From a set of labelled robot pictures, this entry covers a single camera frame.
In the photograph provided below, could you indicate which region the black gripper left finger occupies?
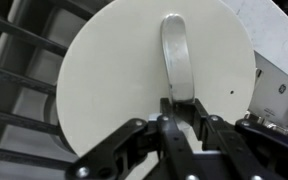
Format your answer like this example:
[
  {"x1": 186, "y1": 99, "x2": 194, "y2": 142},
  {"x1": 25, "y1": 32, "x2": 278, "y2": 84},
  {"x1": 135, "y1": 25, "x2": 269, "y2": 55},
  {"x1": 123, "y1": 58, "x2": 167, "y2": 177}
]
[{"x1": 65, "y1": 97, "x2": 198, "y2": 180}]

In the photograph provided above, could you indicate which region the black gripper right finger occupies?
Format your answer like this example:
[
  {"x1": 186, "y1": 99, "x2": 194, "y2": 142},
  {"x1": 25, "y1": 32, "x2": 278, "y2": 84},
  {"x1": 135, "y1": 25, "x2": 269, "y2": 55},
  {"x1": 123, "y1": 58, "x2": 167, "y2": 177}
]
[{"x1": 193, "y1": 98, "x2": 288, "y2": 180}]

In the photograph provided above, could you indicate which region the cream saucepan lid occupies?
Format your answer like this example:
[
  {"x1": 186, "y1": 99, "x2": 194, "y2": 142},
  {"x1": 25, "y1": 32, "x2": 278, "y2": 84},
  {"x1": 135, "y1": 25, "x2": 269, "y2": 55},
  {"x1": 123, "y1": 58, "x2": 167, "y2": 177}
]
[{"x1": 55, "y1": 0, "x2": 257, "y2": 158}]

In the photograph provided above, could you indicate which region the stainless gas cooktop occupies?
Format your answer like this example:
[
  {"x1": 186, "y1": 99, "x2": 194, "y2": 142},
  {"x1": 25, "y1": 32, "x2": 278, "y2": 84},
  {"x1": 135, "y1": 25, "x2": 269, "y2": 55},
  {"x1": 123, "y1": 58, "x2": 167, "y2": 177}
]
[{"x1": 0, "y1": 0, "x2": 288, "y2": 180}]

